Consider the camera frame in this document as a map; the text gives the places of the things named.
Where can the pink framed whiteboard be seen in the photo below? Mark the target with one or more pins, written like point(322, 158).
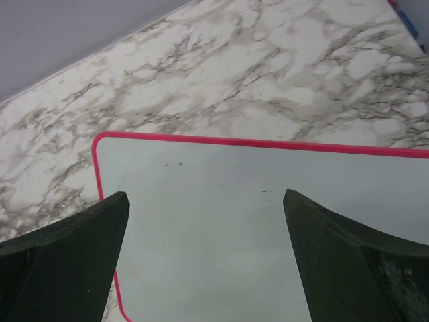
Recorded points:
point(207, 238)

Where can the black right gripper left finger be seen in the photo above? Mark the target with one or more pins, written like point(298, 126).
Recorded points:
point(64, 271)

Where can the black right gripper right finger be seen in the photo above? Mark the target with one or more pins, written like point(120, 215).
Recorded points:
point(352, 272)

